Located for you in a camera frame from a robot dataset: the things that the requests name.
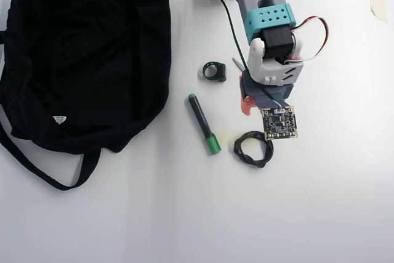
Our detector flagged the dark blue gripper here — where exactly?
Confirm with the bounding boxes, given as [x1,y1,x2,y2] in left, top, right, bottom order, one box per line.
[237,70,295,115]

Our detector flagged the black fabric bag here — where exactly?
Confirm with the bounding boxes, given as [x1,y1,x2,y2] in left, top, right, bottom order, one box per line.
[0,0,172,192]

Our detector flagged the wide beige masking tape strip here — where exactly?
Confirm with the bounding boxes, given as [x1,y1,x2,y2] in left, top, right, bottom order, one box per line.
[215,131,260,149]

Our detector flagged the green and black marker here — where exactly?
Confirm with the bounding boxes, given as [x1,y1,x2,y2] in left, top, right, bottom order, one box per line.
[186,93,222,156]

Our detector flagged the torn beige masking tape piece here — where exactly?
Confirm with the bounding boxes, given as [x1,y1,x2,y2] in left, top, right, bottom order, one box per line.
[369,0,387,22]

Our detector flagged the bare camera circuit board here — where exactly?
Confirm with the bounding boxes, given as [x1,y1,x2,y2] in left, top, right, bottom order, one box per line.
[260,105,299,140]

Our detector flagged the black plastic ring clip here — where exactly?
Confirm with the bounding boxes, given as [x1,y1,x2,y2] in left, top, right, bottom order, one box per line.
[202,61,228,84]

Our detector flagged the red white servo wires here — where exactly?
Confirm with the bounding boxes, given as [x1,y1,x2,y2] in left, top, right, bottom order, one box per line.
[284,15,329,63]

